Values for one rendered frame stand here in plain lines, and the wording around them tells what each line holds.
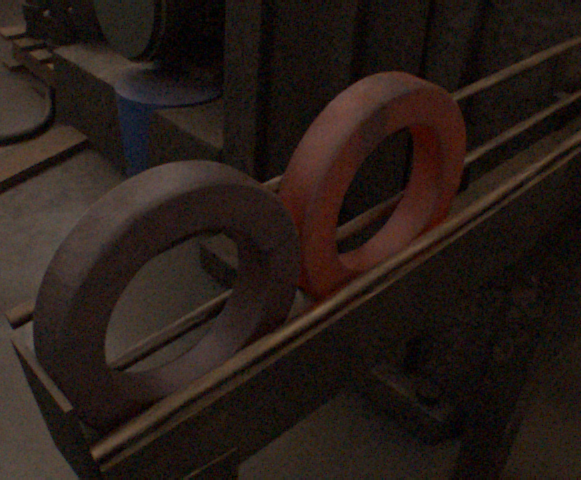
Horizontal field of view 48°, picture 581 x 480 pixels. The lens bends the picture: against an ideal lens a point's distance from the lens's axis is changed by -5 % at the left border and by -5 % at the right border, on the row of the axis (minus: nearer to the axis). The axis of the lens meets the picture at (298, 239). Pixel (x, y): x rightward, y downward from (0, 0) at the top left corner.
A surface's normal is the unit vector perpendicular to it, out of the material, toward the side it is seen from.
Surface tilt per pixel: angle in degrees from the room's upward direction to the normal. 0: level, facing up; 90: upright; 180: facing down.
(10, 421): 0
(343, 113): 33
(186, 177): 3
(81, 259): 44
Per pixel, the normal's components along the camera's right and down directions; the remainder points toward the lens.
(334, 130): -0.44, -0.41
